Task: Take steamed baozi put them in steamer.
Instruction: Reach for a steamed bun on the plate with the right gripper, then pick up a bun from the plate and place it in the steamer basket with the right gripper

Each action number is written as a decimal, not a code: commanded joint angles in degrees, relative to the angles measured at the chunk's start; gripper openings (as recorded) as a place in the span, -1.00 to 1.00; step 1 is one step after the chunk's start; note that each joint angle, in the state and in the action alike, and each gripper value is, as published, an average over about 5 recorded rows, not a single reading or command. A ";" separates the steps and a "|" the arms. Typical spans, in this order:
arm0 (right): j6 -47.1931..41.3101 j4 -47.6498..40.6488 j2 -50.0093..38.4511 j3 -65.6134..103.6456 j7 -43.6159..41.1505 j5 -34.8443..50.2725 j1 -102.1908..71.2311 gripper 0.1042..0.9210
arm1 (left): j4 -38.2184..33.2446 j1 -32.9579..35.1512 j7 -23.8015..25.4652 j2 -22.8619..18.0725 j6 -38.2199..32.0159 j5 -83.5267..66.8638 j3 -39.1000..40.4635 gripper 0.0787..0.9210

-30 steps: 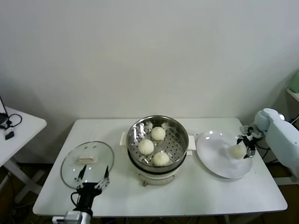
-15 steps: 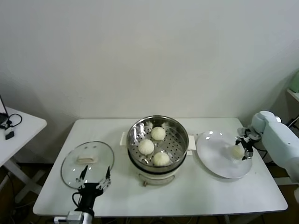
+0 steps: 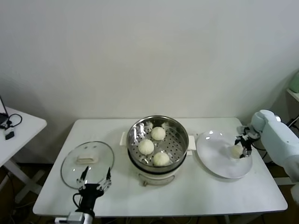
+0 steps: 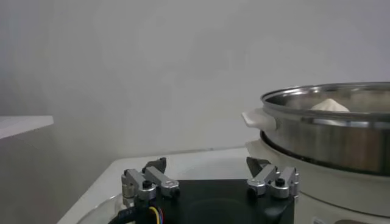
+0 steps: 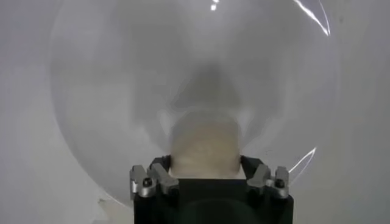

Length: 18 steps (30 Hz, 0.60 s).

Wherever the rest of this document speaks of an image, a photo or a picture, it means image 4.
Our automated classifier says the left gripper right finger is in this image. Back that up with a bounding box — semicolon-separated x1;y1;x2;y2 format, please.
246;156;300;199

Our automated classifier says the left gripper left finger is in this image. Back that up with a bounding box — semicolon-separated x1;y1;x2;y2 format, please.
121;157;180;208

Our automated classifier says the white steamed baozi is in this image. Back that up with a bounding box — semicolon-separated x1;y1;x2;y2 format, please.
310;97;350;113

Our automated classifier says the stainless steel steamer basket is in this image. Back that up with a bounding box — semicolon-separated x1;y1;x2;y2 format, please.
241;81;390;177

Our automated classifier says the round glass pot lid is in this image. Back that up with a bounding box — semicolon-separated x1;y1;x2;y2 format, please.
74;191;137;224

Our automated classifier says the white electric cooker base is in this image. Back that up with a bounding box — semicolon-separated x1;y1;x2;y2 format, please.
245;138;390;224

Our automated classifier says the white side table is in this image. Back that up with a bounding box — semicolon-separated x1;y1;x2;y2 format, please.
0;114;55;140

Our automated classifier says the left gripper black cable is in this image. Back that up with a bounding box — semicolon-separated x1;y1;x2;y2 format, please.
108;205;165;224

